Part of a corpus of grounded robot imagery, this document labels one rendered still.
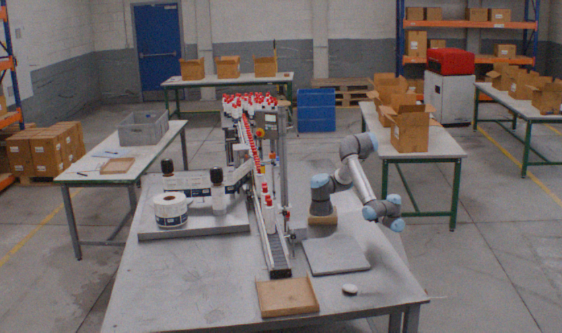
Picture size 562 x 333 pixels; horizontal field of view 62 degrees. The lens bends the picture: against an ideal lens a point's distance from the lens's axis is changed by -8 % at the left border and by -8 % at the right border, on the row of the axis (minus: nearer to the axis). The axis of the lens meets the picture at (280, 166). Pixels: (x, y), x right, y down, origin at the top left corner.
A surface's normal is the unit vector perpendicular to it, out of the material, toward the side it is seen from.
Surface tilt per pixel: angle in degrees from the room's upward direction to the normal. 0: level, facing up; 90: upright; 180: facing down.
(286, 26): 90
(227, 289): 0
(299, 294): 0
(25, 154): 90
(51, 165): 89
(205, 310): 0
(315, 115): 90
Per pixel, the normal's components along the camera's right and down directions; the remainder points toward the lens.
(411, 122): 0.04, 0.49
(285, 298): -0.04, -0.94
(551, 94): -0.14, 0.29
